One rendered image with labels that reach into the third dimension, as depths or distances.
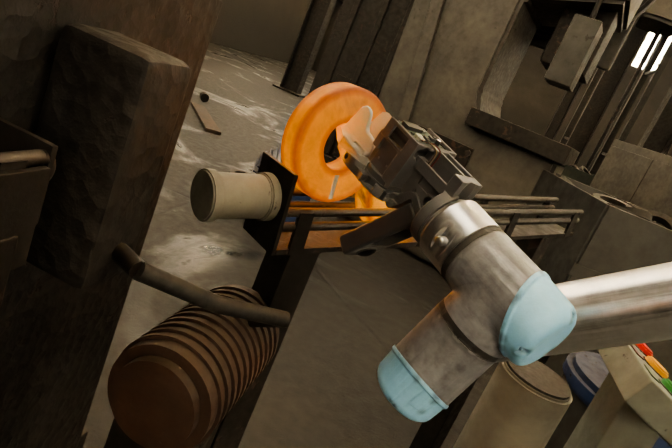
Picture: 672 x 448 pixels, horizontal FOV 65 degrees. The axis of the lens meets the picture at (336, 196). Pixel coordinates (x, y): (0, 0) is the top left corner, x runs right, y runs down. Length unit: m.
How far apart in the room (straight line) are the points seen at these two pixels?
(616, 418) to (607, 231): 1.33
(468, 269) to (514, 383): 0.43
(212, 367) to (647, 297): 0.44
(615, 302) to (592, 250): 1.65
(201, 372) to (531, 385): 0.53
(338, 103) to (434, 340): 0.30
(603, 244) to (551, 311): 1.79
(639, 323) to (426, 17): 2.53
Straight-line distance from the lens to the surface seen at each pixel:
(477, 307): 0.50
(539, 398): 0.91
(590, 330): 0.62
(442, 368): 0.52
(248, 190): 0.61
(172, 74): 0.52
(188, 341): 0.59
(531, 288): 0.49
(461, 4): 2.99
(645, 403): 0.91
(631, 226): 2.29
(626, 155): 4.67
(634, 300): 0.61
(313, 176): 0.66
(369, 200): 0.74
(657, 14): 9.02
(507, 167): 2.82
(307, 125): 0.63
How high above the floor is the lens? 0.86
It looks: 14 degrees down
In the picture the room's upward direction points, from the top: 23 degrees clockwise
